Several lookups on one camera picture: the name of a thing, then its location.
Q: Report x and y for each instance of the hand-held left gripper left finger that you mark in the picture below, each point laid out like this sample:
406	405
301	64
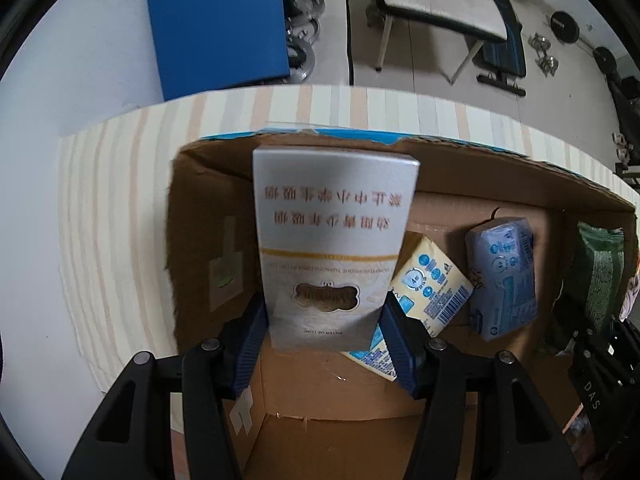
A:
249	352

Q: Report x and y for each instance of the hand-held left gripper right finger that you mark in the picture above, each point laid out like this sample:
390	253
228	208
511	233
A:
401	357

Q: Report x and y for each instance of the brown cardboard box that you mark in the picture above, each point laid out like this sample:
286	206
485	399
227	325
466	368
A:
320	440

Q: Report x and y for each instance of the silver carton box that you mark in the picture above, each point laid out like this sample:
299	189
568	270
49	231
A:
330	240

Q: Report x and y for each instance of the green soft packet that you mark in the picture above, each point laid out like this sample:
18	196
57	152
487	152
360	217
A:
597	270

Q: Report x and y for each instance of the yellow tissue packet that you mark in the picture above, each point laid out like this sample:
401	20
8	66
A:
430	280

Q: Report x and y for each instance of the blue tissue packet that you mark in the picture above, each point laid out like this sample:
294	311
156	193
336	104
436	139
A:
502	275

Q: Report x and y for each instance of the striped tablecloth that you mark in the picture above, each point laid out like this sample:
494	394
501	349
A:
120	200

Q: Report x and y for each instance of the black and blue weight bench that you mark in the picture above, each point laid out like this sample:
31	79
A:
505	50

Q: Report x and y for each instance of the pile of metal weight plates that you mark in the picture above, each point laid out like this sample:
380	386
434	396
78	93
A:
300	30

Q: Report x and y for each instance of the blue board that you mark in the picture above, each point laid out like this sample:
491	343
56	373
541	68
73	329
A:
215	25

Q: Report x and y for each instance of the metal dumbbells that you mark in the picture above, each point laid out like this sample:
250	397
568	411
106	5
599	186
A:
545	55

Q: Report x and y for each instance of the white padded chair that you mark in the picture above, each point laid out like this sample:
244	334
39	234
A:
440	0

